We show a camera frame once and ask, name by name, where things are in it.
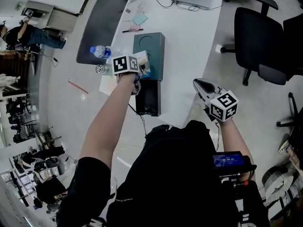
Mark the small grey clip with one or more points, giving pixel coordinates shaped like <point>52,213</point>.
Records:
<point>128,10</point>

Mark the black monitor with blue screen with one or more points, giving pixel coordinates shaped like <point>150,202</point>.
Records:
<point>227,162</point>

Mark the clear glass jar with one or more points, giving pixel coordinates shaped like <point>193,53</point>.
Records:
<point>101,69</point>

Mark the person's left forearm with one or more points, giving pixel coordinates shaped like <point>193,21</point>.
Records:
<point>106,122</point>

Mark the dark wooden furniture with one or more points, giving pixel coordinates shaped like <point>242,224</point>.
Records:
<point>13,67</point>

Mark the light wooden cabinet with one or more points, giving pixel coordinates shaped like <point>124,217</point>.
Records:
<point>56,15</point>

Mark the dark green box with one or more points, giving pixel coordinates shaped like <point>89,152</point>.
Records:
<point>154,55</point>

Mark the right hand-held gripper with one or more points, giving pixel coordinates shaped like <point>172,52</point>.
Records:
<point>225,106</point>

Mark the person's black clothing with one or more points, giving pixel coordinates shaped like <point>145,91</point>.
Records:
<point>170,185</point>

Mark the red stick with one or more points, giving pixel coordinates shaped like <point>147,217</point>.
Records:
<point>78,86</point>

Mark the white floor socket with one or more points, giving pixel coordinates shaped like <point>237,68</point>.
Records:
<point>218,48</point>

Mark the clear water bottle blue label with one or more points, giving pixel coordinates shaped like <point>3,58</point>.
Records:
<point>100,51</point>

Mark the white paper sheet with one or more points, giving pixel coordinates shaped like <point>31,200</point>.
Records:
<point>106,85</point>

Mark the pink sticky notes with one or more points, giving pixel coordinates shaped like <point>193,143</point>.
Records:
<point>135,27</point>

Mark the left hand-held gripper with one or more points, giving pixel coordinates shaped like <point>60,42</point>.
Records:
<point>120,64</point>

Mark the teal notepad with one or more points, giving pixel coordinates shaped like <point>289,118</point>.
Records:
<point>140,18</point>

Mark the black pen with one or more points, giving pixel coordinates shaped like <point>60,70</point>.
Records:
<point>132,30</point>

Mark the person's right forearm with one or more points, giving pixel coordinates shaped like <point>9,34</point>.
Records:
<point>233,138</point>

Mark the white and blue bandages box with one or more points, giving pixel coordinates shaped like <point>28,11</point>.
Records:
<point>142,57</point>

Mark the dark grey desk mat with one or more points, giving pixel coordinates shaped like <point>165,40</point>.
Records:
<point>99,27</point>

